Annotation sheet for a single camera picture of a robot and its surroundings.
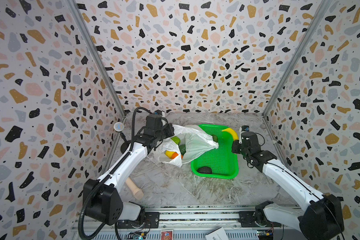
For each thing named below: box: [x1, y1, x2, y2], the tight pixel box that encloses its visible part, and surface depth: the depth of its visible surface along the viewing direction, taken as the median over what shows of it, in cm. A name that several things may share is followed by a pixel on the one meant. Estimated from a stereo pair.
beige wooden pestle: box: [125, 177, 144, 200], surface depth 82 cm
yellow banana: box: [221, 128, 239, 141], surface depth 86 cm
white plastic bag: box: [158, 124, 219, 168], surface depth 81 cm
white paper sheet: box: [205, 226, 230, 240], surface depth 68 cm
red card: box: [160, 229, 174, 240], surface depth 70 cm
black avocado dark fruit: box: [197, 166, 212, 174], surface depth 89 cm
